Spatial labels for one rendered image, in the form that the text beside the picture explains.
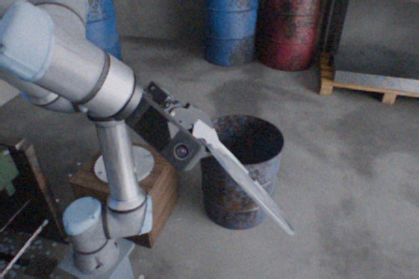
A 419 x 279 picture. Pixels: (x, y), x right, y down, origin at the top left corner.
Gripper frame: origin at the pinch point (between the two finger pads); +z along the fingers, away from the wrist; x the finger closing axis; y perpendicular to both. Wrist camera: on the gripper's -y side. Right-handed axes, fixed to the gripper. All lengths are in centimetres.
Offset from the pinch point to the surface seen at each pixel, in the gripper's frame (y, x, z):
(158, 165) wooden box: 79, 36, 63
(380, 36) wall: 156, -174, 282
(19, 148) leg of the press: 88, 56, 5
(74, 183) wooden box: 88, 65, 35
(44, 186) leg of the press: 87, 70, 23
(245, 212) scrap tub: 44, 29, 98
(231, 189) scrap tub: 48, 22, 81
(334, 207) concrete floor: 29, 1, 147
